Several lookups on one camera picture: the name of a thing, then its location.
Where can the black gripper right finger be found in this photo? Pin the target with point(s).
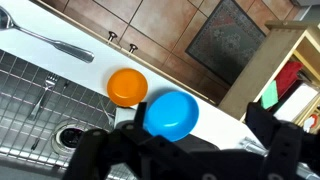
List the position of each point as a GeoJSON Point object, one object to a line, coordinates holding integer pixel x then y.
{"type": "Point", "coordinates": [283, 146]}

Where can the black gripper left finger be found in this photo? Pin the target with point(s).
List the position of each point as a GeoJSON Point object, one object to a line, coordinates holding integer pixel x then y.
{"type": "Point", "coordinates": [88, 156]}

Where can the orange plastic bowl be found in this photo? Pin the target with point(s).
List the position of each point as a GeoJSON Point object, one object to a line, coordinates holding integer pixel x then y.
{"type": "Point", "coordinates": [126, 86]}

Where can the blue plastic bowl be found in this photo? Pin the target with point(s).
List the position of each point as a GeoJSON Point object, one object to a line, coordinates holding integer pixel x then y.
{"type": "Point", "coordinates": [173, 113]}

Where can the sink drain strainer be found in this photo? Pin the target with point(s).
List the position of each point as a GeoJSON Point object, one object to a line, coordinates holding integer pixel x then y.
{"type": "Point", "coordinates": [70, 136]}

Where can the stainless steel sink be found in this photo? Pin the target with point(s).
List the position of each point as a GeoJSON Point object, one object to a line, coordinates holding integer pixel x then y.
{"type": "Point", "coordinates": [20, 170]}

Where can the brushed steel faucet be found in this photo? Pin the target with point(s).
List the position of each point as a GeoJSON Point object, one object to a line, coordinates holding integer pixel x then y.
{"type": "Point", "coordinates": [251, 146]}

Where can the white tray in drawer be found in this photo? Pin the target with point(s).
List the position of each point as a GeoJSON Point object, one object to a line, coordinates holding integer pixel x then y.
{"type": "Point", "coordinates": [295, 101]}

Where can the red cloth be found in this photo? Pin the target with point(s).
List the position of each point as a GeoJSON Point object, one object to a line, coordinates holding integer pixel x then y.
{"type": "Point", "coordinates": [286, 76]}

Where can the open wooden drawer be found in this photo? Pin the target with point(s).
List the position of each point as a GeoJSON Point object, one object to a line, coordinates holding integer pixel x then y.
{"type": "Point", "coordinates": [260, 73]}

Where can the metal fork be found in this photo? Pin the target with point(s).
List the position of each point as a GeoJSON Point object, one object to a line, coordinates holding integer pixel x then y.
{"type": "Point", "coordinates": [50, 81]}

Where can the large metal spoon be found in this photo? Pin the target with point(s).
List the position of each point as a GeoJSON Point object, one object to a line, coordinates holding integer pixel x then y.
{"type": "Point", "coordinates": [66, 48]}

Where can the metal cabinet knob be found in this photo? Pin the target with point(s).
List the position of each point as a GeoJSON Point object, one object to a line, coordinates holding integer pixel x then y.
{"type": "Point", "coordinates": [112, 35]}
{"type": "Point", "coordinates": [133, 48]}

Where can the patterned dark floor rug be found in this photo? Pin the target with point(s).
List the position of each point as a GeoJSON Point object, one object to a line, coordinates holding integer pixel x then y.
{"type": "Point", "coordinates": [226, 40]}

